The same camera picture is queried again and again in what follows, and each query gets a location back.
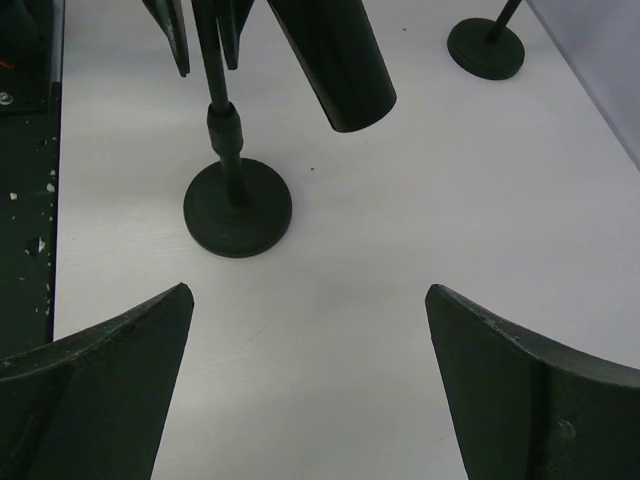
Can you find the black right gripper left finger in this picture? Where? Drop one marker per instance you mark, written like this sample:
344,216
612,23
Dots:
93,405

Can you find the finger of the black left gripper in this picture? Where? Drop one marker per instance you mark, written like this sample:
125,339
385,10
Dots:
231,19
168,15

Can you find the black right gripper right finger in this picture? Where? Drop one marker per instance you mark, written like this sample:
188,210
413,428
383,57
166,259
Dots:
524,406

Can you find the grey microphone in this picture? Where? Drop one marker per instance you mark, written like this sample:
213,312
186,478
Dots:
336,47

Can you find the black round-base mic stand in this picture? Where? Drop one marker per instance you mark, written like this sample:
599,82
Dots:
487,48

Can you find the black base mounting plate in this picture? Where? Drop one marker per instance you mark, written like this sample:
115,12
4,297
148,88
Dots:
32,41

